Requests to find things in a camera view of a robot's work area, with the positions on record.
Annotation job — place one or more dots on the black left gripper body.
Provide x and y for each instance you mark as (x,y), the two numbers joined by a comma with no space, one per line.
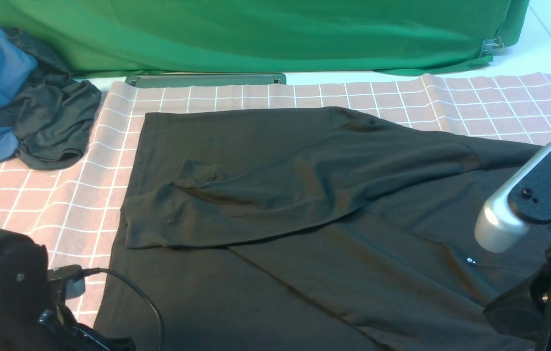
(62,332)

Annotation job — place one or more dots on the dark gray long-sleeve top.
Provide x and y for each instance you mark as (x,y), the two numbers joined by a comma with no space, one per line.
(311,230)

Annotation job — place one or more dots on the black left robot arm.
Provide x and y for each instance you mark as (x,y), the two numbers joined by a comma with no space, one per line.
(33,311)

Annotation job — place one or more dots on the pink checkered tablecloth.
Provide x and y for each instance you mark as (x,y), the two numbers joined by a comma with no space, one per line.
(75,212)

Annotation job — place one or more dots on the dark crumpled garment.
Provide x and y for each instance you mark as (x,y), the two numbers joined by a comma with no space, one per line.
(52,115)

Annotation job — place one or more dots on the metal binder clip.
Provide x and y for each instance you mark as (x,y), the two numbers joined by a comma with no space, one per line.
(491,46)

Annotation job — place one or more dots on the green metal bar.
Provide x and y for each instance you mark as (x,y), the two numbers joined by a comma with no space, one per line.
(204,80)

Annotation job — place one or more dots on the green backdrop cloth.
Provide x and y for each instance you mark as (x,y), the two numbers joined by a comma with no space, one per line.
(100,38)

